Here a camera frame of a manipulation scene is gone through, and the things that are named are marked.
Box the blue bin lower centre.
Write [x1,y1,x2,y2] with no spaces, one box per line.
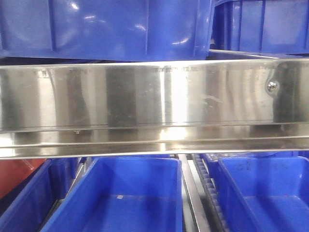
[42,158,183,232]

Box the blue bin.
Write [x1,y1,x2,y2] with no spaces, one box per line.
[0,158,80,232]
[211,157,309,232]
[42,158,183,232]

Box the large blue crate upper left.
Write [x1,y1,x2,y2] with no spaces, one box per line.
[0,0,214,61]

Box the round head screw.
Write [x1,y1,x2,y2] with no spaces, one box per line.
[266,81,280,94]

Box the blue bin lower right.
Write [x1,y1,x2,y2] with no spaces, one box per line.
[211,157,309,232]

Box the roller track strip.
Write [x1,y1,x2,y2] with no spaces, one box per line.
[192,154,230,232]

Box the blue crate upper right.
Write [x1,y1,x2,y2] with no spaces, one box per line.
[212,0,309,55]

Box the red object lower left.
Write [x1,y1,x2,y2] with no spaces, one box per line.
[0,159,46,200]

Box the blue bin lower left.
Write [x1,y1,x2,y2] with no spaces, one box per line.
[0,158,80,232]

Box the stainless steel shelf rail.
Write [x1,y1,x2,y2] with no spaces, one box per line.
[0,58,309,160]

